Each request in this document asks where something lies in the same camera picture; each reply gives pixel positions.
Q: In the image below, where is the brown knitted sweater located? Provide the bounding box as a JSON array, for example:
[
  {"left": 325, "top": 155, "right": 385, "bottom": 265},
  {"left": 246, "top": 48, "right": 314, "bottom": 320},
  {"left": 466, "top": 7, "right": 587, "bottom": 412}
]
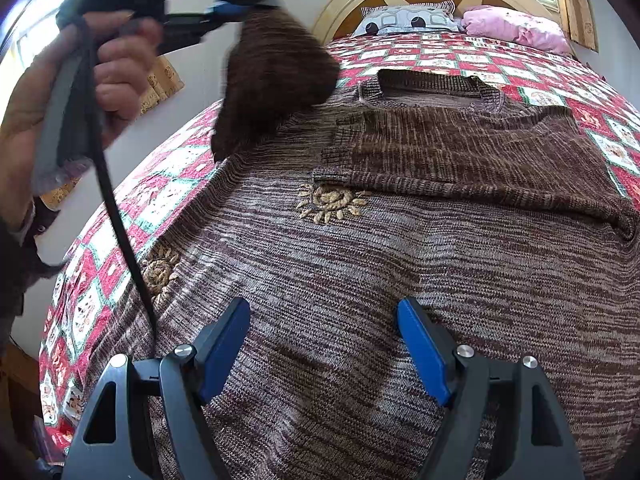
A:
[{"left": 84, "top": 11, "right": 639, "bottom": 479}]

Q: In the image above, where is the person's left forearm dark sleeve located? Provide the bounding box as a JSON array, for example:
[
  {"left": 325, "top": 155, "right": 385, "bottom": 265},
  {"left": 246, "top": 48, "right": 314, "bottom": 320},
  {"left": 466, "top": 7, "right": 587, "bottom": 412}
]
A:
[{"left": 0, "top": 197, "right": 64, "bottom": 354}]

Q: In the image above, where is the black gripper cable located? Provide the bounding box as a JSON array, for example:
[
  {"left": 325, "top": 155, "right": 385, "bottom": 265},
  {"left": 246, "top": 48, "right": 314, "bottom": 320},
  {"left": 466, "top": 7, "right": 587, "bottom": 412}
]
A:
[{"left": 74, "top": 16, "right": 161, "bottom": 340}]

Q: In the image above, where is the red patchwork bedspread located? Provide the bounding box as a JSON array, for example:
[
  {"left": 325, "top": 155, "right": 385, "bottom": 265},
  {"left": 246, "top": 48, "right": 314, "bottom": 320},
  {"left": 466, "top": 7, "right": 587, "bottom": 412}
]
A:
[{"left": 39, "top": 32, "right": 639, "bottom": 452}]

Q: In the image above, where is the left side window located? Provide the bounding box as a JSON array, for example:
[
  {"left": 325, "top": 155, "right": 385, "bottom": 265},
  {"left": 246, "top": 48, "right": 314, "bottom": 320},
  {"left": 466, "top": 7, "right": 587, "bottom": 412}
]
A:
[{"left": 1, "top": 0, "right": 64, "bottom": 116}]

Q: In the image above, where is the yellow curtain by headboard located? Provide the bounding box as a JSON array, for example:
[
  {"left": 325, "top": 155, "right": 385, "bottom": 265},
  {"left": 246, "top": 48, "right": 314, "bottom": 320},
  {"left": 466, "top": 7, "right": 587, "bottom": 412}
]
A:
[{"left": 558, "top": 0, "right": 599, "bottom": 52}]

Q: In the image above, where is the person's left hand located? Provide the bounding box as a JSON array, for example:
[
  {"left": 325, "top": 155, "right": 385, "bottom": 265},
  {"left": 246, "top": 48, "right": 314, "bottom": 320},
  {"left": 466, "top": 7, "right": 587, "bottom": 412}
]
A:
[{"left": 1, "top": 11, "right": 163, "bottom": 231}]

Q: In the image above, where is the grey patterned pillow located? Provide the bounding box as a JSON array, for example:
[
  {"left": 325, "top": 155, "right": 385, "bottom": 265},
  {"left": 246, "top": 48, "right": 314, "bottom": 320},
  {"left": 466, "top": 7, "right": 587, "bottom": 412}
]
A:
[{"left": 352, "top": 0, "right": 459, "bottom": 37}]

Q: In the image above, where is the pink pillow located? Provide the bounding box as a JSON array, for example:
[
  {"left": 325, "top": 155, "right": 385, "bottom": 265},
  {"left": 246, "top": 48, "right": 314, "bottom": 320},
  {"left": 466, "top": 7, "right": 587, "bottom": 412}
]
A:
[{"left": 462, "top": 6, "right": 573, "bottom": 55}]

